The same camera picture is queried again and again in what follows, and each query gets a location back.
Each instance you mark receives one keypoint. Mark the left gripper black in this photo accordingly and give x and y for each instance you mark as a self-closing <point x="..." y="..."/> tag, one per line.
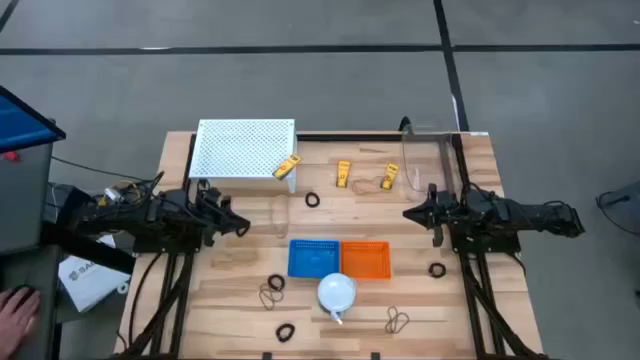
<point x="217" y="220"/>

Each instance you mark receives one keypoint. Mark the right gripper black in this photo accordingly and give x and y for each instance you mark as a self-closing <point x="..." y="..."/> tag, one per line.
<point x="442" y="212"/>

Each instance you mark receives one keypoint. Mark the clear plastic bin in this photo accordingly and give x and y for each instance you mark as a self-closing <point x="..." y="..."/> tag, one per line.
<point x="425" y="165"/>

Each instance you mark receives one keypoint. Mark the orange plastic basket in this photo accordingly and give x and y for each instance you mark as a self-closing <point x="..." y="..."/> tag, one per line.
<point x="365" y="260"/>

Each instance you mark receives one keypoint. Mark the thin tan rubber band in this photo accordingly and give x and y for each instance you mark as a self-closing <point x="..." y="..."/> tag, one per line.
<point x="353" y="186"/>

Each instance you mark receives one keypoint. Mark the thin dark rubber band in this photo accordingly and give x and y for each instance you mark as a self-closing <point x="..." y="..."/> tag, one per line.
<point x="261" y="297"/>
<point x="390" y="325"/>

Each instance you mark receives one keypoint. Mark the blue plastic basket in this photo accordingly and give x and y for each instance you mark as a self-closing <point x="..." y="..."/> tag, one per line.
<point x="315" y="260"/>

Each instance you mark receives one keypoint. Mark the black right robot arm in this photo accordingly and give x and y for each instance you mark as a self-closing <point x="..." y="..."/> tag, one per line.
<point x="525" y="215"/>

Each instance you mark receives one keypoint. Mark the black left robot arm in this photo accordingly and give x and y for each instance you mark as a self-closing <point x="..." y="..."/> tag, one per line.
<point x="150" y="215"/>

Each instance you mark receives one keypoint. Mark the dark side desk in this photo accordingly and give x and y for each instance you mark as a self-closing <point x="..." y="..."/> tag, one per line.
<point x="49" y="310"/>

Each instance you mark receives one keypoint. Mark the white perforated metal shelf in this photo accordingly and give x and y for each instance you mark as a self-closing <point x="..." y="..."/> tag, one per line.
<point x="240" y="147"/>

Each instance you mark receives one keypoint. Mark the black clamp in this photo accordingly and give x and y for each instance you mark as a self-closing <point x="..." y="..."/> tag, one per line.
<point x="404" y="123"/>

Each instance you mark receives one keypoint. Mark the white paper booklet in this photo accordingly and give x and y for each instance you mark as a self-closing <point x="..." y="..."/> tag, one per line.
<point x="90" y="285"/>

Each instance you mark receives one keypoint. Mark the black electronics box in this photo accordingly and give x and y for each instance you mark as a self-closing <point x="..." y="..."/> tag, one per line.
<point x="65" y="200"/>

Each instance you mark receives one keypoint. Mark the black chair base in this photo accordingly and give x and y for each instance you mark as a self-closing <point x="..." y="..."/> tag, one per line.
<point x="627" y="200"/>

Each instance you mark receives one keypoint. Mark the grey metal cabinet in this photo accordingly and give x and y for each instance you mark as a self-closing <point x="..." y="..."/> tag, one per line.
<point x="25" y="200"/>

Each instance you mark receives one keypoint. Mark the red button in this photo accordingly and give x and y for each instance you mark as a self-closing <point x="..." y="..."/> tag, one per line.
<point x="10" y="156"/>

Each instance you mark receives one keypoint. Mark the blue screen monitor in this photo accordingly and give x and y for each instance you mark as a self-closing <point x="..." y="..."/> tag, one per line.
<point x="20" y="125"/>

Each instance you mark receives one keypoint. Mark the person's hand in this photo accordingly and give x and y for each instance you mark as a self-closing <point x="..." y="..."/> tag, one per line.
<point x="17" y="320"/>

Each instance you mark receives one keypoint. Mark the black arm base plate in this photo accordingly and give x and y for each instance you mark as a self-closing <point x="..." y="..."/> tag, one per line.
<point x="165" y="246"/>
<point x="490" y="246"/>

